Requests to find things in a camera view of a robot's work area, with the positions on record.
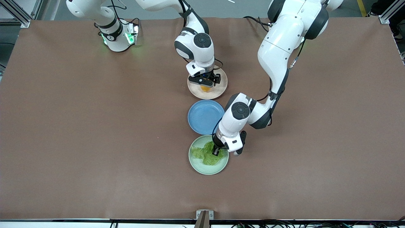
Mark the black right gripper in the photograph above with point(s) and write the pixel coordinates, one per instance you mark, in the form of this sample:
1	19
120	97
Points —
215	78

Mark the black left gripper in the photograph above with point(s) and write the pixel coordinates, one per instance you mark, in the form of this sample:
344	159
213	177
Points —
217	146

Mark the green lettuce leaf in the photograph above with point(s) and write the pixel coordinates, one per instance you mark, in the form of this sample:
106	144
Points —
205	156

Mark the yellow lemon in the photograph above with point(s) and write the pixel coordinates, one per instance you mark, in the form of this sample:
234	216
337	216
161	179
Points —
205	89

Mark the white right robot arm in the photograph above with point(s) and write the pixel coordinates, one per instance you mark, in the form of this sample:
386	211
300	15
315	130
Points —
199	47

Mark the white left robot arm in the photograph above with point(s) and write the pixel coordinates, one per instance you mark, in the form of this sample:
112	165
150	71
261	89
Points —
278	47

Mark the beige round plate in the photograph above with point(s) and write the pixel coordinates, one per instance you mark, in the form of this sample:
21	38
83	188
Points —
219	90

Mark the light green round plate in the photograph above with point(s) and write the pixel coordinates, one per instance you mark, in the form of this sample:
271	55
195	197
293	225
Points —
202	169

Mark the blue round plate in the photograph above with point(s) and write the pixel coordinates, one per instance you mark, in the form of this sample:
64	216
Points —
202	117

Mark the right base connector block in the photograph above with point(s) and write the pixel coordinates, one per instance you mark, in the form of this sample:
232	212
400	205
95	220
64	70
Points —
133	33

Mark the brown table cover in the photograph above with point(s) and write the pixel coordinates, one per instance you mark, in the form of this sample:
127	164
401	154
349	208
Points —
95	174

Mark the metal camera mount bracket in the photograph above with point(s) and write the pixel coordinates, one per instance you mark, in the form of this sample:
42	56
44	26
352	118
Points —
204	218

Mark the aluminium frame post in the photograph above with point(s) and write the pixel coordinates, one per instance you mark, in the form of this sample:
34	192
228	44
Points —
19	15
389	14

